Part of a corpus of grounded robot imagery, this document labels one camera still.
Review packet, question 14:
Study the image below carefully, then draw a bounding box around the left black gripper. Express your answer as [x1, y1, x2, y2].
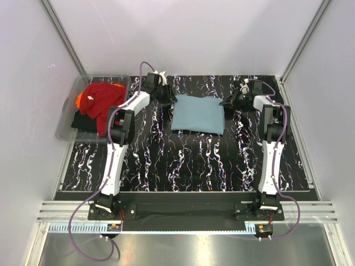
[154, 83, 176, 104]

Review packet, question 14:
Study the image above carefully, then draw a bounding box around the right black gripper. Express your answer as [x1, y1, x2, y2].
[219, 88, 247, 111]

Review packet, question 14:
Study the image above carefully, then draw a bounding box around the blue t-shirt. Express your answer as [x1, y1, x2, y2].
[171, 94, 225, 135]

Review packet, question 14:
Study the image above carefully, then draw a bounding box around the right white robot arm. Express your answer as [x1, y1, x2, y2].
[220, 79, 290, 220]

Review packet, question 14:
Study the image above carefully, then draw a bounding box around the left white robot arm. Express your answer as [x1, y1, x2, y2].
[94, 71, 177, 219]

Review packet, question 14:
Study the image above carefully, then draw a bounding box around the red t-shirt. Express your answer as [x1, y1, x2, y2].
[79, 83, 127, 137]

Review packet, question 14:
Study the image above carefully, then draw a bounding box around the black t-shirt in bin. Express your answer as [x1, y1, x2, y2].
[71, 110, 98, 133]

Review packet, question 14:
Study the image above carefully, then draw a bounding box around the orange t-shirt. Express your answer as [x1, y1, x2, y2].
[75, 93, 83, 109]

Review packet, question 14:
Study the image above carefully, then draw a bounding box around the clear plastic bin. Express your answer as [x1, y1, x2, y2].
[55, 74, 131, 142]

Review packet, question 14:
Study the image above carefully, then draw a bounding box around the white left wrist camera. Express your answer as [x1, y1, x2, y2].
[154, 70, 168, 85]

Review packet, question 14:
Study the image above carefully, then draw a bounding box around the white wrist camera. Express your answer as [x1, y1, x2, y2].
[154, 70, 168, 85]
[240, 79, 250, 95]

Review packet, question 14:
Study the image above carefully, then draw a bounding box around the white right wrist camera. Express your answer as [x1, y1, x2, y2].
[240, 79, 250, 95]

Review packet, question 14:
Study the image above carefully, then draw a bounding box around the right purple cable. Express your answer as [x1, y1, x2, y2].
[246, 79, 302, 242]

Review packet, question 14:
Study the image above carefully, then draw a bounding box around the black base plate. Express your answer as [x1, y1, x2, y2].
[88, 192, 269, 233]

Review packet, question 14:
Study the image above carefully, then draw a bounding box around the aluminium frame rail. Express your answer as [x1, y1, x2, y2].
[37, 201, 338, 223]

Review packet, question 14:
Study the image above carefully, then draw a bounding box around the white slotted cable duct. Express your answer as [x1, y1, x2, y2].
[49, 223, 122, 234]

